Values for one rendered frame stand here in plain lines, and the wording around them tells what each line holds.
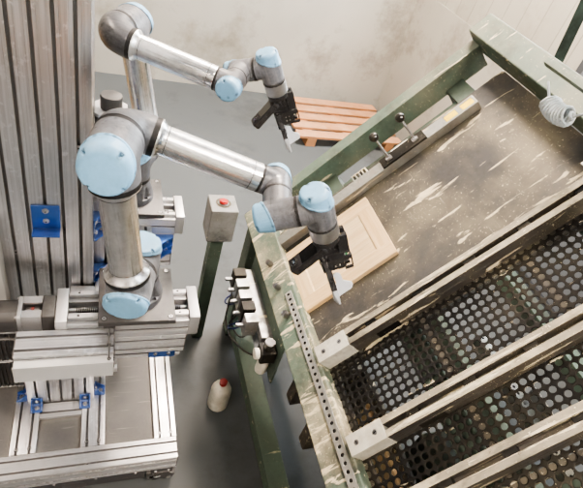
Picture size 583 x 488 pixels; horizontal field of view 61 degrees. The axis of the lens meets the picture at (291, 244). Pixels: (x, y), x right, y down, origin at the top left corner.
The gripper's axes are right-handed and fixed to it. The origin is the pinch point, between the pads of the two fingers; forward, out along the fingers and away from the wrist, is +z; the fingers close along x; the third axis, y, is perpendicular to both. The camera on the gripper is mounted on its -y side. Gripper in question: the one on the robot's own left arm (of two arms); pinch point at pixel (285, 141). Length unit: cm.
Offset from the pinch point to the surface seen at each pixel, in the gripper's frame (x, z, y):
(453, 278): -67, 20, 35
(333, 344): -65, 38, -7
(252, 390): -34, 107, -50
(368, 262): -40, 34, 15
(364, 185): -7.0, 26.9, 25.6
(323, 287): -38, 42, -3
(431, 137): -6, 15, 54
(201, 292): 12, 79, -60
